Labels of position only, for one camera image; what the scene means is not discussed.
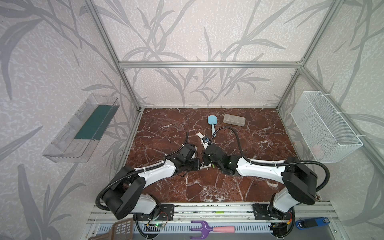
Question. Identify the brown plastic basket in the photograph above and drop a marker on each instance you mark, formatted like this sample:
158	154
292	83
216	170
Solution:
121	230

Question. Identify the white remote control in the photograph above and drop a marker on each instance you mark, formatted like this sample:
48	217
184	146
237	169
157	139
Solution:
204	166

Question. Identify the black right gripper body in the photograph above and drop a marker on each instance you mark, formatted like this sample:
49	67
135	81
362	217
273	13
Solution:
206	159

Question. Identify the purple pink garden fork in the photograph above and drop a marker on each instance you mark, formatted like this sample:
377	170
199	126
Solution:
205	229

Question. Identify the light blue small spatula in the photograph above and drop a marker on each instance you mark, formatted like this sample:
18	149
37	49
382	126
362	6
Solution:
212	120

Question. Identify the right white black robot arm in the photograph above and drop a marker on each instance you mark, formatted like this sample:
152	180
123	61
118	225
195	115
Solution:
300	182

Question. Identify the blue black device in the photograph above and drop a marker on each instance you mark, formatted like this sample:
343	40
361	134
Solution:
312	223

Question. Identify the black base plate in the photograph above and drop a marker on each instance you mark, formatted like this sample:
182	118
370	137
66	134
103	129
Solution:
163	212
263	212

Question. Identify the clear wall shelf green mat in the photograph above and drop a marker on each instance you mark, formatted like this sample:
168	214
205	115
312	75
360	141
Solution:
79	138

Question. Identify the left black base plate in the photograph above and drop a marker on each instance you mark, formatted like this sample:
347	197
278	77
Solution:
163	212

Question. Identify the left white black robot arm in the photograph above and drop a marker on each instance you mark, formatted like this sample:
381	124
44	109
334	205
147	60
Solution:
124	193

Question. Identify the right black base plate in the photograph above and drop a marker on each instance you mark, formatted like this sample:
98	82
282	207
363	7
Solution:
263	212

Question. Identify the white remote battery cover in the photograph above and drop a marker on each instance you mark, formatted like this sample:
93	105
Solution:
199	135

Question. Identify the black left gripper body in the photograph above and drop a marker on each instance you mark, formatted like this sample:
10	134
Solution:
194	162

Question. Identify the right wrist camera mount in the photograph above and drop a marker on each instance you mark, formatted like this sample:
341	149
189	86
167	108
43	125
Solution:
205	141

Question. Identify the white wire mesh basket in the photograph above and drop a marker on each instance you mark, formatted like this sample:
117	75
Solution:
327	134

